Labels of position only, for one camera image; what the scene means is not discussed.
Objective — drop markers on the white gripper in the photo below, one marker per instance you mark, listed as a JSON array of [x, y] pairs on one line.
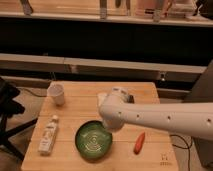
[[121, 92]]

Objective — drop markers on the green ceramic bowl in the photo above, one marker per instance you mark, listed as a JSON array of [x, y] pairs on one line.
[[92, 140]]

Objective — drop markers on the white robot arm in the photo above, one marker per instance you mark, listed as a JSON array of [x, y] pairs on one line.
[[174, 117]]

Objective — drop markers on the black remote control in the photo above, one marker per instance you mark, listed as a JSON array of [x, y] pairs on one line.
[[131, 99]]

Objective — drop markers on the long wooden shelf bench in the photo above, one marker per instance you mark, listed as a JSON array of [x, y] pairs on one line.
[[135, 70]]

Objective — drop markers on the orange carrot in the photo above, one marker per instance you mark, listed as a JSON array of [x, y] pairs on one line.
[[139, 143]]

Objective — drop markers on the white paper cup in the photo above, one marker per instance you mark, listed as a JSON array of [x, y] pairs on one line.
[[56, 92]]

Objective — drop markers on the grey cabinet at right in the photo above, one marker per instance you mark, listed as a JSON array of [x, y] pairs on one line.
[[200, 101]]

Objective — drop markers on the white tube bottle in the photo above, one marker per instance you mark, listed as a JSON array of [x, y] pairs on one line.
[[48, 136]]

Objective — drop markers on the black office chair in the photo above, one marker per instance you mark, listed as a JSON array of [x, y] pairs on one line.
[[9, 108]]

